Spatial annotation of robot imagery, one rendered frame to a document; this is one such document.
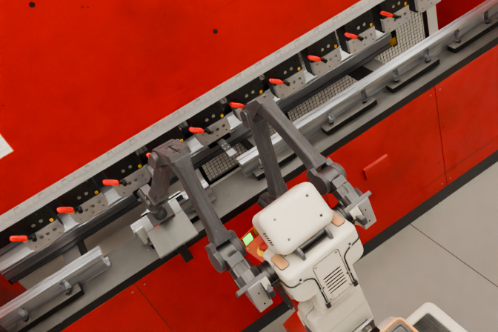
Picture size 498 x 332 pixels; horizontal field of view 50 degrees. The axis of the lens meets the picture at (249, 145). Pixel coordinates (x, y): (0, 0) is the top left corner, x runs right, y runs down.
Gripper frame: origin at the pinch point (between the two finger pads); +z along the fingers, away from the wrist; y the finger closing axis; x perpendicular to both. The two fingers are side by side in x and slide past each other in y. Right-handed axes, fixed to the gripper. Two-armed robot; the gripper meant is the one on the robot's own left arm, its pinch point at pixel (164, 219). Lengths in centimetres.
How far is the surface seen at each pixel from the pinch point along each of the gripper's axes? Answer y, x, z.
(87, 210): 24.0, -16.8, -12.5
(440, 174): -143, 42, 65
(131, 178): 2.5, -17.4, -15.0
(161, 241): 5.3, 8.3, -2.8
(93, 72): -6, -42, -56
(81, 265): 39.9, -5.6, 9.5
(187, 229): -5.9, 10.2, -4.1
